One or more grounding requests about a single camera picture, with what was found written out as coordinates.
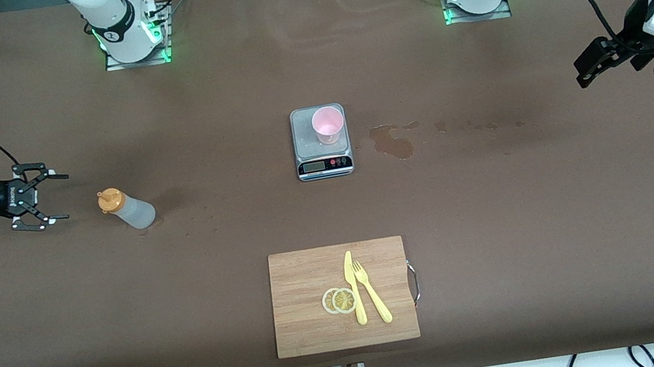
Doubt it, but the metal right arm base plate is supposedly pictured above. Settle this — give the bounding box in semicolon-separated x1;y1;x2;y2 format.
96;0;178;73

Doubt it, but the squeeze bottle with orange cap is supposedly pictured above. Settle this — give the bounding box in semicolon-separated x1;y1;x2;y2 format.
96;181;159;236

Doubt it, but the pink cup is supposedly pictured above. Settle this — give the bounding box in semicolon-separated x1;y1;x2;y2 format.
310;104;349;147

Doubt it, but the wooden cutting board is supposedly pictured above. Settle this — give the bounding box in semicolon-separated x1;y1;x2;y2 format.
262;233;427;361

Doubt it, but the yellow plastic fork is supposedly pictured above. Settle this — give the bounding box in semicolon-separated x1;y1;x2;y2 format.
352;256;394;327

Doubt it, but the yellow plastic knife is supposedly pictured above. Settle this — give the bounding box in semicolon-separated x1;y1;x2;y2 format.
341;250;368;327

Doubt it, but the brown liquid puddle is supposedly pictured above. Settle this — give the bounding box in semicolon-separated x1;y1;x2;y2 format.
368;121;417;165

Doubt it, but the lemon slice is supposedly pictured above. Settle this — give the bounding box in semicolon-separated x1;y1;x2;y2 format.
320;287;345;316
331;285;359;316

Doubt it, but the silver kitchen scale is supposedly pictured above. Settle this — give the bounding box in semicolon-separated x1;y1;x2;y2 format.
287;101;356;183

